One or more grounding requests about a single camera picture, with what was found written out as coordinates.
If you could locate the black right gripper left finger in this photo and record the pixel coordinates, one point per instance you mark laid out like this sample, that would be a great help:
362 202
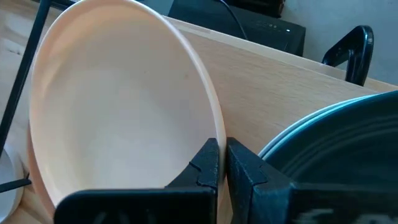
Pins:
140 207

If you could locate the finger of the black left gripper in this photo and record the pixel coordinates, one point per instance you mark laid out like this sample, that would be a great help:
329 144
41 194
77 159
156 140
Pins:
12 186

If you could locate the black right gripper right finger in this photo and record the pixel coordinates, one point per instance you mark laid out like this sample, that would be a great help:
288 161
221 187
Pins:
280 205

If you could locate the dark green plate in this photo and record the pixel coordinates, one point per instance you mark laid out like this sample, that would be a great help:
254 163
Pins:
342 149

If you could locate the light green plate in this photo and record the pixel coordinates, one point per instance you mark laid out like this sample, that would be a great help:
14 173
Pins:
312 120

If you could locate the peach plate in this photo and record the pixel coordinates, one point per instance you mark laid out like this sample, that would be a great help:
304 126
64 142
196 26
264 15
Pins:
124 93

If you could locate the black and red equipment box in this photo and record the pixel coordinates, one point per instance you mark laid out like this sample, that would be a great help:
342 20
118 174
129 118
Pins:
248 28

